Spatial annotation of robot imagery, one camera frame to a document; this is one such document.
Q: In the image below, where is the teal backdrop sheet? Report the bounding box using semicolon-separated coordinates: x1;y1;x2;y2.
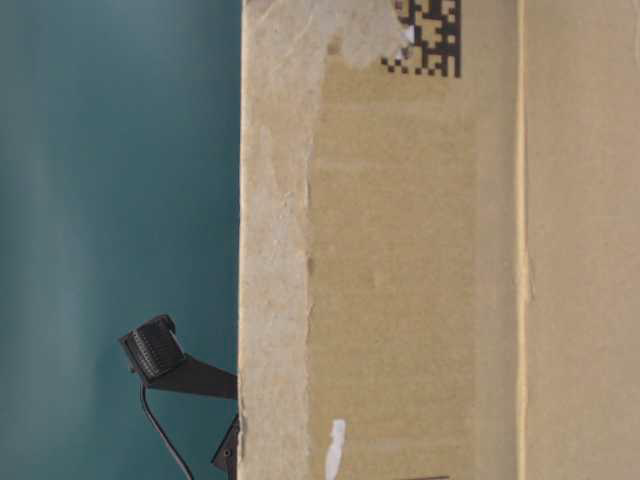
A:
1;1;242;479

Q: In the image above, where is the brown cardboard box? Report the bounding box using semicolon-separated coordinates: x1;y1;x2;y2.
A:
238;1;639;479

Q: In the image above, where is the black cable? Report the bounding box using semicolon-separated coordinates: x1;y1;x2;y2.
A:
140;384;194;480

